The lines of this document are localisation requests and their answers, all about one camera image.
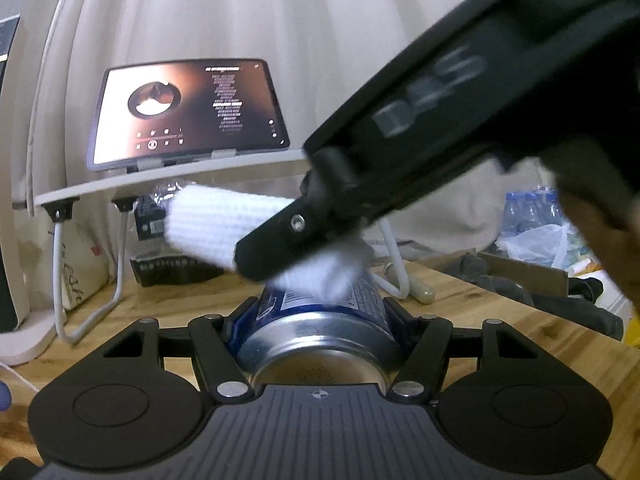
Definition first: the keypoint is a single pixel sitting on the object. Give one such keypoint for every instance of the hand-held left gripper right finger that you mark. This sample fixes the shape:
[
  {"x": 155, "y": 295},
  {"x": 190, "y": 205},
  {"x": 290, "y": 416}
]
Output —
[{"x": 425, "y": 350}]

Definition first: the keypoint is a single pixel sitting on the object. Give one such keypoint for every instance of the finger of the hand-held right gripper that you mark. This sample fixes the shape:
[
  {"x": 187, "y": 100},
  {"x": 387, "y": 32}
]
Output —
[{"x": 290, "y": 240}]

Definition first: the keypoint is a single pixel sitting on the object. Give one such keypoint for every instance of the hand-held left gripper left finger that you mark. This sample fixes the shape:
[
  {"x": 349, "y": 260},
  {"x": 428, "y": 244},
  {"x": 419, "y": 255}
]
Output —
[{"x": 215, "y": 350}]

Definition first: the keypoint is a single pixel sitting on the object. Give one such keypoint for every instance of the white cleaning cloth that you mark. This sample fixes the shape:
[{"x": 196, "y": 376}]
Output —
[{"x": 210, "y": 220}]

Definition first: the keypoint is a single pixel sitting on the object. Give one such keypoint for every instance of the blue drink can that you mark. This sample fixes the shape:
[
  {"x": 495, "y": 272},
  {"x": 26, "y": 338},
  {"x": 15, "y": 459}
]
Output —
[{"x": 310, "y": 330}]

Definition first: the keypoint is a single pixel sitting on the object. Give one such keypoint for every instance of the person's right hand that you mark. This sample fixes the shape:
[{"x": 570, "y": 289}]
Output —
[{"x": 610, "y": 250}]

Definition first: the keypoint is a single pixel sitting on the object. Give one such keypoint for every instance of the flat black box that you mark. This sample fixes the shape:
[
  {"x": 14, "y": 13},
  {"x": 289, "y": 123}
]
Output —
[{"x": 170, "y": 270}]

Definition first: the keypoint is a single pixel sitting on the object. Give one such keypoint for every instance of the cardboard box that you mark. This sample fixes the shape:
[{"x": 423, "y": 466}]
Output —
[{"x": 525, "y": 272}]

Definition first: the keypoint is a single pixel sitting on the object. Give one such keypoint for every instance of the small black box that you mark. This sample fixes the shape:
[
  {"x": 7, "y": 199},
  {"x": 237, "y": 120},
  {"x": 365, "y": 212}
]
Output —
[{"x": 150, "y": 222}]

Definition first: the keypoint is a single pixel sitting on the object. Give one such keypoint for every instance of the dark clothing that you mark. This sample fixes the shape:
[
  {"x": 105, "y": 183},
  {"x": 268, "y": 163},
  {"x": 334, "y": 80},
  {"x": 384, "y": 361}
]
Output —
[{"x": 565, "y": 310}]

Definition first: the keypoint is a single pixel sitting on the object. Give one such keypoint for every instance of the pack of water bottles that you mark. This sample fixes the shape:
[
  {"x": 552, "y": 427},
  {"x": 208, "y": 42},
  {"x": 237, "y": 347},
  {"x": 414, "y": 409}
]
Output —
[{"x": 525, "y": 212}]

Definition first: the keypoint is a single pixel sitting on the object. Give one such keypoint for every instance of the white folding lap table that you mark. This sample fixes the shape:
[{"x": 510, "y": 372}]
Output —
[{"x": 150, "y": 177}]

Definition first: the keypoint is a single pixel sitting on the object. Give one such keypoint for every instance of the beige tote bag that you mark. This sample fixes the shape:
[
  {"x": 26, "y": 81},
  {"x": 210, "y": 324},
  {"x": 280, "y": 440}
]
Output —
[{"x": 82, "y": 270}]

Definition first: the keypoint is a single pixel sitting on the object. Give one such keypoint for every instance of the white plastic bag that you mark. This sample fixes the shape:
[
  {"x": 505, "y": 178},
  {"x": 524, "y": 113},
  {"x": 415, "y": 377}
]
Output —
[{"x": 540, "y": 245}]

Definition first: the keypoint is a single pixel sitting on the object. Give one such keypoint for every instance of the tablet with lit screen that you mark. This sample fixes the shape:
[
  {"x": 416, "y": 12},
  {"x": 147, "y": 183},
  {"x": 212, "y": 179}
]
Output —
[{"x": 200, "y": 110}]

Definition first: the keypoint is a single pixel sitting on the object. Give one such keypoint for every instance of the white curtain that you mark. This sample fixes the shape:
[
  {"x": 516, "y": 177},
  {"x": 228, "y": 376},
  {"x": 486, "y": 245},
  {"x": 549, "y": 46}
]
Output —
[{"x": 300, "y": 20}]

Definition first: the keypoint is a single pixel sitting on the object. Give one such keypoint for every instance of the small blue object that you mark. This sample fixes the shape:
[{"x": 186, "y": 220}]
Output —
[{"x": 4, "y": 397}]

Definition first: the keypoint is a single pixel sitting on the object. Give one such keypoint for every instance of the white pipe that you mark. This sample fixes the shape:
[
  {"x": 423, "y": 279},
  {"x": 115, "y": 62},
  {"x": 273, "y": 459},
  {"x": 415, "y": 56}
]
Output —
[{"x": 42, "y": 85}]

